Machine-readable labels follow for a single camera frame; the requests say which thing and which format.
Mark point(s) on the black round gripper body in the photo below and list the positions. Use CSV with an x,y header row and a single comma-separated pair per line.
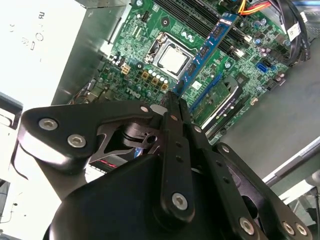
x,y
112,205

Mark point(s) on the blue RAM stick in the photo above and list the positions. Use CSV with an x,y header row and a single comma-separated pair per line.
x,y
211,42

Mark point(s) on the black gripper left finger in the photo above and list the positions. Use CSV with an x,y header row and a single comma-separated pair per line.
x,y
75,116

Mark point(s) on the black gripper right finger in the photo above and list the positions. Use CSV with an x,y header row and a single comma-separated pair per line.
x,y
222,172

